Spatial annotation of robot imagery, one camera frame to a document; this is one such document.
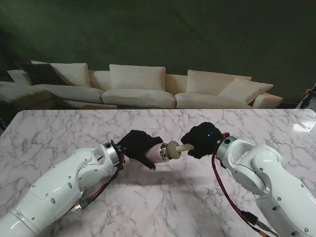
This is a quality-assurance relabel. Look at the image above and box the cream cushion behind dark cushion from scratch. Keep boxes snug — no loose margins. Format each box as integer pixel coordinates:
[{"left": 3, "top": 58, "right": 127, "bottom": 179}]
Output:
[{"left": 31, "top": 61, "right": 91, "bottom": 88}]

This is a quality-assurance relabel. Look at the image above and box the pink thermos bottle body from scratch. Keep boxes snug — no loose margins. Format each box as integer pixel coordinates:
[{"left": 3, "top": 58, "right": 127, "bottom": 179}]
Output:
[{"left": 144, "top": 142, "right": 173, "bottom": 164}]

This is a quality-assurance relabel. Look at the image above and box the tilted small cream cushion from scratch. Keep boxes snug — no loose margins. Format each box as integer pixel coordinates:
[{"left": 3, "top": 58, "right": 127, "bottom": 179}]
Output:
[{"left": 217, "top": 77, "right": 274, "bottom": 104}]

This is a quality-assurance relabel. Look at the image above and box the red black left arm cable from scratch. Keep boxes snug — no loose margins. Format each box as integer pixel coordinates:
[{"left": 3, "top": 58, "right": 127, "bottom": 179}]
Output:
[{"left": 71, "top": 158, "right": 129, "bottom": 213}]

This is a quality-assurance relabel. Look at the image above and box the large cream cushion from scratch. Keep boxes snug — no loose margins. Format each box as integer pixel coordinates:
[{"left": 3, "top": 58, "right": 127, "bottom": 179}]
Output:
[{"left": 185, "top": 69, "right": 252, "bottom": 96}]

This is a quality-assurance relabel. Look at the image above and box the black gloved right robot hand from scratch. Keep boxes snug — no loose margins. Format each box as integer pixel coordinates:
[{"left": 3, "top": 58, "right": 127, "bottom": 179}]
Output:
[{"left": 180, "top": 121, "right": 224, "bottom": 160}]

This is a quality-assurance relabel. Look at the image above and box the sponge cup brush red handle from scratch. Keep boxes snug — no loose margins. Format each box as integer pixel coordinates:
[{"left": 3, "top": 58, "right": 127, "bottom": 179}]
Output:
[{"left": 165, "top": 140, "right": 196, "bottom": 160}]

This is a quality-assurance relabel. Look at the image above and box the red black right arm cable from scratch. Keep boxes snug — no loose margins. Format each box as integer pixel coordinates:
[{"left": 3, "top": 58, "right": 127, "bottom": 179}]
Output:
[{"left": 211, "top": 133, "right": 278, "bottom": 235}]

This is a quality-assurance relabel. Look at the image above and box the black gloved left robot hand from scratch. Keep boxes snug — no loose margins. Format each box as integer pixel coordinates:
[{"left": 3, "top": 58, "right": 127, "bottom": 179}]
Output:
[{"left": 116, "top": 129, "right": 164, "bottom": 171}]

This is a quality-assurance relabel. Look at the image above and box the red black arm cable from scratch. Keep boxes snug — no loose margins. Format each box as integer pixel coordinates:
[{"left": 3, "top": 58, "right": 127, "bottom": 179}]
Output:
[
  {"left": 71, "top": 158, "right": 129, "bottom": 213},
  {"left": 211, "top": 133, "right": 278, "bottom": 235}
]

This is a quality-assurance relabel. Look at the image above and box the wide rectangular cream cushion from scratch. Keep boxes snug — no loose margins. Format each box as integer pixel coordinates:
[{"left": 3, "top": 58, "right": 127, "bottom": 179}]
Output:
[{"left": 109, "top": 64, "right": 166, "bottom": 91}]

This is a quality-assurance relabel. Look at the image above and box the stand with orange clamp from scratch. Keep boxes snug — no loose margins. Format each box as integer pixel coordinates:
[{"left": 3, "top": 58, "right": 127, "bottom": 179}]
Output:
[{"left": 295, "top": 83, "right": 316, "bottom": 109}]

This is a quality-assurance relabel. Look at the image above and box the cream fabric sofa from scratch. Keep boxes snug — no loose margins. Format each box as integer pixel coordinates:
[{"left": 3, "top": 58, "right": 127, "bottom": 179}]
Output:
[{"left": 0, "top": 60, "right": 284, "bottom": 111}]

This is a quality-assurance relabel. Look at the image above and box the dark brown cushion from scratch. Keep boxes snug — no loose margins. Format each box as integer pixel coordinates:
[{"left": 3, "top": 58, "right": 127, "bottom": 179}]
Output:
[{"left": 12, "top": 60, "right": 67, "bottom": 86}]

